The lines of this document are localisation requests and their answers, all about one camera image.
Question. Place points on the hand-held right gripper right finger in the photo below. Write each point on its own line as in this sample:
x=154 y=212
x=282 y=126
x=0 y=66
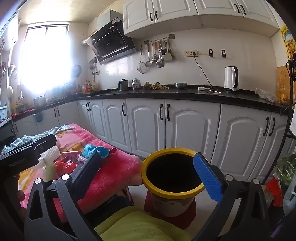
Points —
x=207 y=178

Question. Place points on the steel bowl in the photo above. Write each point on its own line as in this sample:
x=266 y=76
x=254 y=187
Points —
x=181 y=85

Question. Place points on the black kitchen countertop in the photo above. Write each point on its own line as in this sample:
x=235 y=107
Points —
x=185 y=94

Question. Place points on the clear plastic bag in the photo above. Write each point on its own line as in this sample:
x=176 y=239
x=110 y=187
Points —
x=266 y=95

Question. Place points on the dark metal kettle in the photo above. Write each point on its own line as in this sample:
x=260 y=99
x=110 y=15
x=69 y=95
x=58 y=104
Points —
x=123 y=85

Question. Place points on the blue fluffy cloth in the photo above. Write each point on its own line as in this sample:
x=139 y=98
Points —
x=97 y=149

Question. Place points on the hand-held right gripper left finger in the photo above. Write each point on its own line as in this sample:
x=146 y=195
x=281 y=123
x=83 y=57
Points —
x=89 y=170

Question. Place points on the row of hanging kitchen utensils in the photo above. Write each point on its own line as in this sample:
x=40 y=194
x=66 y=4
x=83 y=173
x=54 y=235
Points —
x=159 y=56

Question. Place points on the chipboard panel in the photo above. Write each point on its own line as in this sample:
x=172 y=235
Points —
x=283 y=85

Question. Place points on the blue hanging holder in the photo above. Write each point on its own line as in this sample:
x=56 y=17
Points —
x=38 y=117

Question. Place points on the white electric kettle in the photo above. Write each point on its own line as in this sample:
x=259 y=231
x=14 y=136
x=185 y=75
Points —
x=230 y=78

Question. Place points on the white upper cabinets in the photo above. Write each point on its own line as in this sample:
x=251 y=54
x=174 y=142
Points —
x=196 y=14

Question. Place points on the pale green bottle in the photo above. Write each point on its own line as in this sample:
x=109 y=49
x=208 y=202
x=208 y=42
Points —
x=49 y=171

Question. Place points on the group of condiment bottles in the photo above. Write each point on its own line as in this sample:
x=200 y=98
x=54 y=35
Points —
x=87 y=87

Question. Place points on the yellow wall poster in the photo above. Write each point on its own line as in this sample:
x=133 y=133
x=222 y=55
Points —
x=289 y=44

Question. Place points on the bright window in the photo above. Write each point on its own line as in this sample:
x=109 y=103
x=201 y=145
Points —
x=46 y=55

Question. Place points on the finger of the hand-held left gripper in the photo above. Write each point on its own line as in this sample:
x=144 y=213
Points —
x=46 y=141

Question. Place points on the white packet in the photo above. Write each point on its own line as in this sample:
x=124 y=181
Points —
x=52 y=153

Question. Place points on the red plastic stool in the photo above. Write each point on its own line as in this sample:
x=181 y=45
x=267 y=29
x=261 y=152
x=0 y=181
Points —
x=171 y=220

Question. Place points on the person's green clothing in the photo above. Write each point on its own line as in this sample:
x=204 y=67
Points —
x=138 y=224

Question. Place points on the steel cooking pot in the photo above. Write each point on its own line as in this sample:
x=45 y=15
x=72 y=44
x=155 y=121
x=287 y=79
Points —
x=39 y=102

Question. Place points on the small hanging utensil rack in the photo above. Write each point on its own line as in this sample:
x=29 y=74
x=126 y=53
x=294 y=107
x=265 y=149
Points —
x=93 y=66

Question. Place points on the red snack wrapper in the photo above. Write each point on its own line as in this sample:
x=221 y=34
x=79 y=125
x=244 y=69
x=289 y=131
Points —
x=66 y=169

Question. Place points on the pink printed blanket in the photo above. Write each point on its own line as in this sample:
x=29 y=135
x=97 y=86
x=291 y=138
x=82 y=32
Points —
x=115 y=171

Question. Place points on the white lower cabinets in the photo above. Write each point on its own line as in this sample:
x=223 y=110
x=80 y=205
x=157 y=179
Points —
x=148 y=125

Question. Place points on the light blue garment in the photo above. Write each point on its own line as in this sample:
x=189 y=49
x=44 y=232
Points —
x=34 y=136

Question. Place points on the white cabinets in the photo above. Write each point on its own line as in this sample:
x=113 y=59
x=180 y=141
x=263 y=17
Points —
x=196 y=14
x=148 y=125

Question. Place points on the black range hood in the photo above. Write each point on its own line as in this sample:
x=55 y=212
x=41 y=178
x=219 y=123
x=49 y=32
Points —
x=111 y=44

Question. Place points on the beige wall power strip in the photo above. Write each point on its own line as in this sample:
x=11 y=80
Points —
x=190 y=53

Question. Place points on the steel lidded jar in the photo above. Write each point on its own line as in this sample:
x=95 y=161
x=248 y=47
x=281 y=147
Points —
x=136 y=84

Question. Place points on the yellow-rimmed trash bin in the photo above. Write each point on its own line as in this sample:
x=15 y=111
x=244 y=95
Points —
x=172 y=187

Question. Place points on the pink foil wrapper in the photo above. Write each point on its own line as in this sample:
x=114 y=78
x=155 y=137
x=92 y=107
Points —
x=77 y=158

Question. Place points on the bag of green vegetables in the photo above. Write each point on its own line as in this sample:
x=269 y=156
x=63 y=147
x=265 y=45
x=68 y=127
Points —
x=288 y=169

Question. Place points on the red plastic bag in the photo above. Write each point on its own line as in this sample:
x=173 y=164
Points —
x=274 y=191

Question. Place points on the black metal stand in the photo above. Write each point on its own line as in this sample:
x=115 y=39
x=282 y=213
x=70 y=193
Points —
x=289 y=69

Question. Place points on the pile of dried roots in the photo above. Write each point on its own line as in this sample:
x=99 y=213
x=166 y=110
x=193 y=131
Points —
x=156 y=86

